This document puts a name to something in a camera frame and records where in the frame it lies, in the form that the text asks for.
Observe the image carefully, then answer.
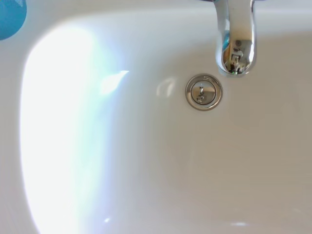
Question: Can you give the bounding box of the white ceramic sink basin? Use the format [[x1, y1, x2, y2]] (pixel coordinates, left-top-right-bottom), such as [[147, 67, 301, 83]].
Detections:
[[0, 0, 312, 234]]

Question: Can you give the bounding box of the chrome sink drain plug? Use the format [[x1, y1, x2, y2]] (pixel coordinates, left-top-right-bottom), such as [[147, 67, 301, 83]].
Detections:
[[185, 74, 224, 112]]

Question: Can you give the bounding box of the chrome faucet spout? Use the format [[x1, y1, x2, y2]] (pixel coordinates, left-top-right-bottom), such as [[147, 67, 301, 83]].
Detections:
[[200, 0, 258, 78]]

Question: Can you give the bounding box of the blue round container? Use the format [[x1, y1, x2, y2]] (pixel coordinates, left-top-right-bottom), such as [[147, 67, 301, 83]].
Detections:
[[0, 0, 28, 41]]

